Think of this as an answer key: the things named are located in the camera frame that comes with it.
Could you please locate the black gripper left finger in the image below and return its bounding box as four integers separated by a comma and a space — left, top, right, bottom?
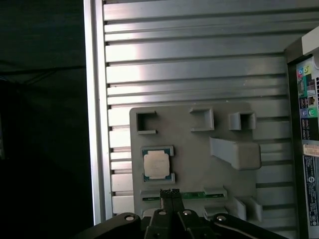
72, 189, 172, 239

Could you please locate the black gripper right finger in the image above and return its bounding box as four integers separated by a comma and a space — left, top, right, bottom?
170, 189, 285, 239

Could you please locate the silver CPU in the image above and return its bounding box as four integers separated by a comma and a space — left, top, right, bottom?
142, 148, 172, 180

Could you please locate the green RAM stick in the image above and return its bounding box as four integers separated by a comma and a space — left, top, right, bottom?
142, 191, 226, 202

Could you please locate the grey parts rack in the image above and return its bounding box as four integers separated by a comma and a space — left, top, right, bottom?
129, 101, 264, 225

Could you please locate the black PC case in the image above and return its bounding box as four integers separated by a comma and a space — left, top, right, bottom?
284, 24, 319, 239

